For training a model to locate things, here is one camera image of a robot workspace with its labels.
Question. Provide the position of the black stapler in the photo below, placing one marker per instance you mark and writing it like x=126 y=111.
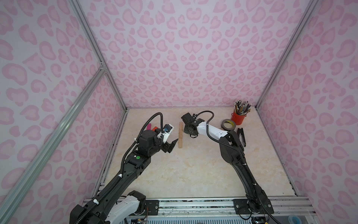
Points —
x=241 y=135

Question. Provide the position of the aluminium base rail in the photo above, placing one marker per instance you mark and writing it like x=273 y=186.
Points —
x=222 y=210

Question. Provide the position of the grey duct tape roll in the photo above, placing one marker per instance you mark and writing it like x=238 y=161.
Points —
x=228 y=125

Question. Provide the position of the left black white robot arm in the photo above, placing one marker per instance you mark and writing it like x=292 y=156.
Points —
x=105 y=207

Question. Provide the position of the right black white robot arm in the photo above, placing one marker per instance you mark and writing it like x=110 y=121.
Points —
x=232 y=151

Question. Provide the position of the bundle of coloured pencils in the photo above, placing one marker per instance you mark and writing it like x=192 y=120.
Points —
x=241 y=107

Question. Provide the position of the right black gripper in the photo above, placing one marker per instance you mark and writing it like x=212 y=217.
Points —
x=189 y=126

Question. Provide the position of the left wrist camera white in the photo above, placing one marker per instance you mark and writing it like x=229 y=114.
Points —
x=166 y=131

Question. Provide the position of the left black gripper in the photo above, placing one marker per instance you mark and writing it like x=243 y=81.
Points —
x=165 y=145

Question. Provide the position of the red pencil cup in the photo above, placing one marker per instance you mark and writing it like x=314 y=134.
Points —
x=237 y=119

